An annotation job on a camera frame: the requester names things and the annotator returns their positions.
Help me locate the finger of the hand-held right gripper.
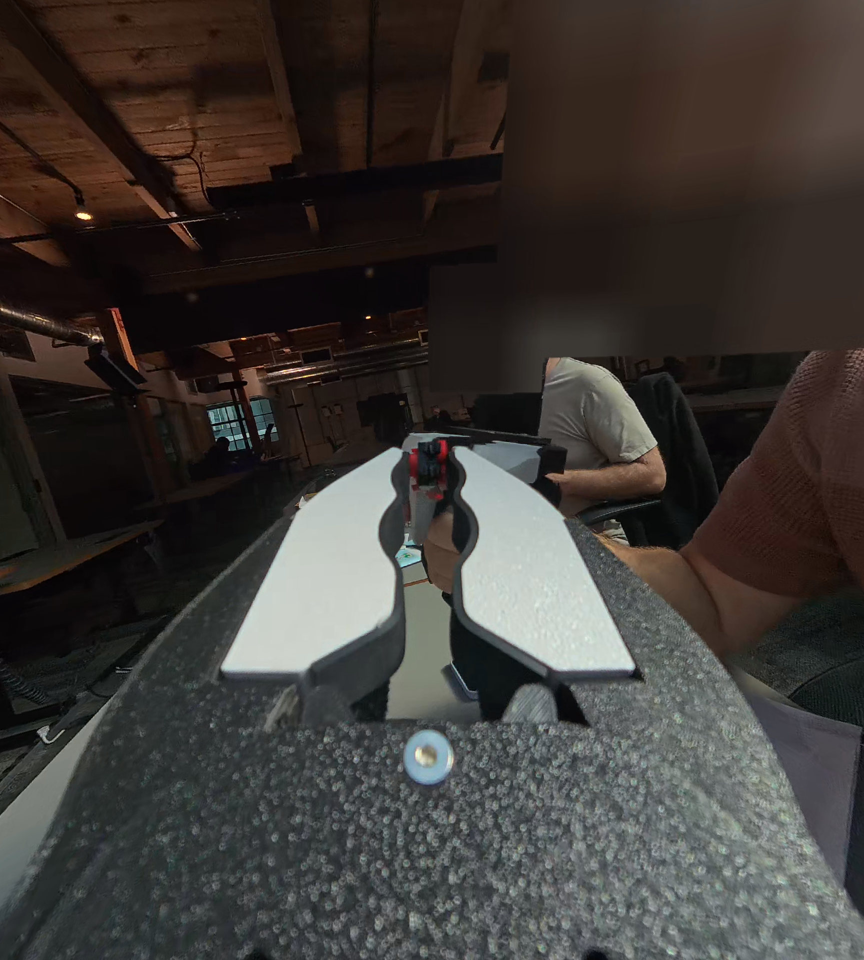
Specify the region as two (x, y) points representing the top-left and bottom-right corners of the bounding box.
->
(470, 440), (548, 486)

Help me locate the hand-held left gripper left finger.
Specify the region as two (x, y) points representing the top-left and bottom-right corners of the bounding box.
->
(221, 447), (409, 691)

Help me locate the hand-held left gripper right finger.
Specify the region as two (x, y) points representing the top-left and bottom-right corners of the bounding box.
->
(449, 443), (640, 690)

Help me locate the small red black lego assembly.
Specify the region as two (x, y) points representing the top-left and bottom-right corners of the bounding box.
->
(405, 435), (460, 498)

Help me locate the person's right forearm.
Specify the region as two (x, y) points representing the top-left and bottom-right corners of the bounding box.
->
(594, 528), (793, 664)

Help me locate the person's right hand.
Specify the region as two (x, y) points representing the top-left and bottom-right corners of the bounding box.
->
(420, 500), (467, 595)

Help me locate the dark framed window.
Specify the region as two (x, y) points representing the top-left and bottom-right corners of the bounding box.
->
(203, 396), (278, 450)

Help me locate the wood edged desk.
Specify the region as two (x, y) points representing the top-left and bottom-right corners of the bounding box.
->
(0, 518), (166, 604)

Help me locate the black mesh office chair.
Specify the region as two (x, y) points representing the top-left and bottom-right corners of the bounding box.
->
(729, 588), (864, 747)

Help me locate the black hanging monitor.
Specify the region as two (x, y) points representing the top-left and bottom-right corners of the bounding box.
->
(83, 341), (149, 400)

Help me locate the long ceiling duct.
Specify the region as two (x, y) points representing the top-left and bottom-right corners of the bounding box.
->
(0, 278), (106, 351)

